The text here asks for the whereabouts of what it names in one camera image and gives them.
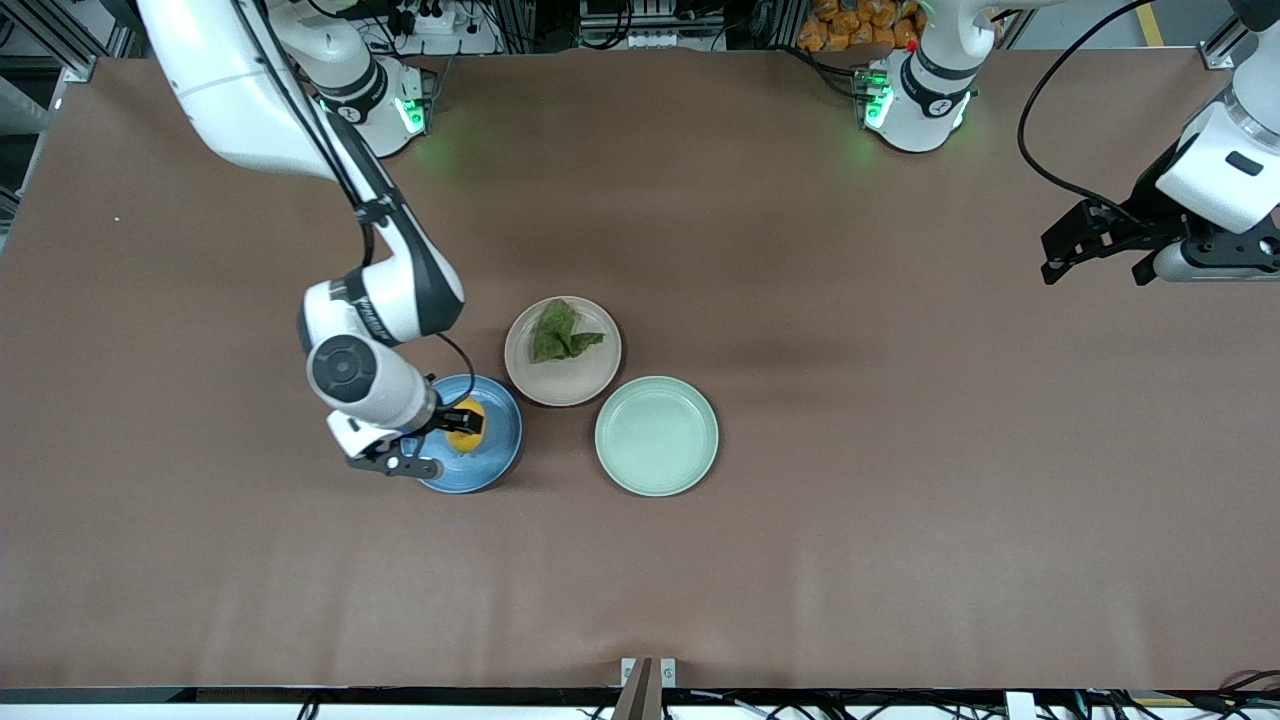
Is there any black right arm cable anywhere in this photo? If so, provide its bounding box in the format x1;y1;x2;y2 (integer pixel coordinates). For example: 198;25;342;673
232;0;479;406

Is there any green lettuce leaf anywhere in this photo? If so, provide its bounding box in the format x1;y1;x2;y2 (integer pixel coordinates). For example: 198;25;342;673
529;298;607;364

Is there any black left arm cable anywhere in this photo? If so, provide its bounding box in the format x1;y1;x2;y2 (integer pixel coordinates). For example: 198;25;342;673
1017;0;1161;223

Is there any orange snack bag pile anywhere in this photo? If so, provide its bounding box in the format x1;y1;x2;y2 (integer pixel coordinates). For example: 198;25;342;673
797;0;926;53

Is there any brown camera pole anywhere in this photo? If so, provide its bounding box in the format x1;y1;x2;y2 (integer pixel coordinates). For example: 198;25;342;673
612;658;663;720

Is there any aluminium frame profile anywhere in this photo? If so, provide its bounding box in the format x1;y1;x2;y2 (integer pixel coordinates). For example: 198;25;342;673
0;0;141;86

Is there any light green plate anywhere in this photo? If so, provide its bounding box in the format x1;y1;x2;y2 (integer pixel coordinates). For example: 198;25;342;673
594;375;720;498

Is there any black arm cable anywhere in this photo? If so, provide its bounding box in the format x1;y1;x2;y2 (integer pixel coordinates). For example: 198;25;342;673
1017;0;1161;223
232;0;479;406

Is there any beige plate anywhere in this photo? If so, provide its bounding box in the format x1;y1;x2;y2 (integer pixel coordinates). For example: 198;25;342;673
503;296;623;408

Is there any brown table cover sheet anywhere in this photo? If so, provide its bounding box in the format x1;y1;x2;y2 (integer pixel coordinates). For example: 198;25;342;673
0;50;1280;691

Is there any white power strip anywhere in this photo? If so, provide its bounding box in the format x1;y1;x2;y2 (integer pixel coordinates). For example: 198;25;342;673
385;0;501;56

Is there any blue plate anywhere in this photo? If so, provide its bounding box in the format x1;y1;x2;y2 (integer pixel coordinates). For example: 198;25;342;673
415;374;524;495

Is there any yellow lemon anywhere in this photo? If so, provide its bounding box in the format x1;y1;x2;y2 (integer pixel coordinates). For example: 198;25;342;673
443;398;489;457

